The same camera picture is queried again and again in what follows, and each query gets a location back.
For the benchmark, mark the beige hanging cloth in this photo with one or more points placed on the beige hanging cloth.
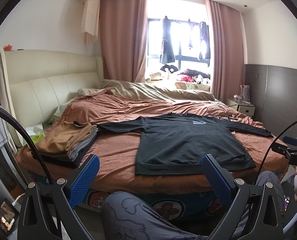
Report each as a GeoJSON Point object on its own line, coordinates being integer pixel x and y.
{"type": "Point", "coordinates": [90, 21]}

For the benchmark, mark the dark hanging garment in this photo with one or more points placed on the dark hanging garment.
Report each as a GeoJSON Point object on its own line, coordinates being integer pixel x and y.
{"type": "Point", "coordinates": [199, 40]}
{"type": "Point", "coordinates": [167, 54]}

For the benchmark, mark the tablet screen on floor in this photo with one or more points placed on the tablet screen on floor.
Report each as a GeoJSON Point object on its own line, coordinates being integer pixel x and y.
{"type": "Point", "coordinates": [8, 217]}

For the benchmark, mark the cream leather headboard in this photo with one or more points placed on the cream leather headboard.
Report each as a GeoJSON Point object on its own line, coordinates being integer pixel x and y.
{"type": "Point", "coordinates": [34, 83]}

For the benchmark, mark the dark hanging garment left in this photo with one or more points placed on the dark hanging garment left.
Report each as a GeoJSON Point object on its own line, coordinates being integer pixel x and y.
{"type": "Point", "coordinates": [167, 54]}

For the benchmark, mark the white bedside table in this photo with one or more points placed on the white bedside table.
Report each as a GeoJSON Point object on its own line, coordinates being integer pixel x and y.
{"type": "Point", "coordinates": [244, 108]}

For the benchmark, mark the left pink curtain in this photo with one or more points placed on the left pink curtain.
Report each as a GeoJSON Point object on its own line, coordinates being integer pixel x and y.
{"type": "Point", "coordinates": [123, 35]}

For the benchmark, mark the black long-sleeve sweatshirt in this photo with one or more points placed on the black long-sleeve sweatshirt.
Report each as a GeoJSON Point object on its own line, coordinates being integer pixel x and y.
{"type": "Point", "coordinates": [173, 144]}

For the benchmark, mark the white wire rack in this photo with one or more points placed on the white wire rack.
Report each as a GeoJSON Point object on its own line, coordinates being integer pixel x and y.
{"type": "Point", "coordinates": [244, 92]}

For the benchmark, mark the beige duvet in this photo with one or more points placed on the beige duvet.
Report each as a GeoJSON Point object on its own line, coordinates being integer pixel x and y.
{"type": "Point", "coordinates": [142, 91]}

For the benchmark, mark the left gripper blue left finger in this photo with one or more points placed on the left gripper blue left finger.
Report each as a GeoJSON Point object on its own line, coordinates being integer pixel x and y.
{"type": "Point", "coordinates": [80, 180]}

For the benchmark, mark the dark hanging garment right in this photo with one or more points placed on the dark hanging garment right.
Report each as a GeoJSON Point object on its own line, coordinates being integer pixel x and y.
{"type": "Point", "coordinates": [199, 40]}

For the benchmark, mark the stack of folded clothes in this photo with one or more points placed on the stack of folded clothes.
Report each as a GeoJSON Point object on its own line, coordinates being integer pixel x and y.
{"type": "Point", "coordinates": [67, 144]}

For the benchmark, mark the pile of plush toys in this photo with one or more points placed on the pile of plush toys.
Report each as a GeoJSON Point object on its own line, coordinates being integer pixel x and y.
{"type": "Point", "coordinates": [172, 73]}

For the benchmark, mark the person's leg grey pants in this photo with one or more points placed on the person's leg grey pants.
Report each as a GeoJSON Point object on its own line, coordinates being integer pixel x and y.
{"type": "Point", "coordinates": [255, 213]}

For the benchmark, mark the orange item on headboard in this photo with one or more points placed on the orange item on headboard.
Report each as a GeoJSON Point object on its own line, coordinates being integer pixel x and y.
{"type": "Point", "coordinates": [8, 48]}

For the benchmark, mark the orange-brown bed blanket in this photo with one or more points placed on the orange-brown bed blanket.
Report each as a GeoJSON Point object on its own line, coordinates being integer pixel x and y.
{"type": "Point", "coordinates": [117, 152]}

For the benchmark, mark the grey wardrobe panels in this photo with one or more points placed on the grey wardrobe panels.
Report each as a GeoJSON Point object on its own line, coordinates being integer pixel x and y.
{"type": "Point", "coordinates": [273, 92]}

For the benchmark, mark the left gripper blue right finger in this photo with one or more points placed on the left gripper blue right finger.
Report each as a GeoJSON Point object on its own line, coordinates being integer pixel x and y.
{"type": "Point", "coordinates": [220, 180]}

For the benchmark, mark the pink curtain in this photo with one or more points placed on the pink curtain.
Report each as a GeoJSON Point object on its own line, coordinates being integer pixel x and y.
{"type": "Point", "coordinates": [123, 35]}
{"type": "Point", "coordinates": [227, 50]}

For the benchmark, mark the right pink curtain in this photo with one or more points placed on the right pink curtain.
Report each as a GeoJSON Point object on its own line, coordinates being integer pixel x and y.
{"type": "Point", "coordinates": [227, 50]}

